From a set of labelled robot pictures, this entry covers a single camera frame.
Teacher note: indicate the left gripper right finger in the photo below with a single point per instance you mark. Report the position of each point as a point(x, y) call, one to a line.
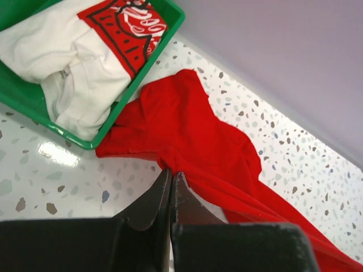
point(202, 242)

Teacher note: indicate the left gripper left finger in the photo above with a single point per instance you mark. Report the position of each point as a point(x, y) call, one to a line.
point(135, 239)

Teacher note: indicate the green plastic bin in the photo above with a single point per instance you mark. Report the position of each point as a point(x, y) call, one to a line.
point(28, 100)

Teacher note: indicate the white t shirt red print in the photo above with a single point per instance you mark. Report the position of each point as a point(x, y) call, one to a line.
point(83, 54)

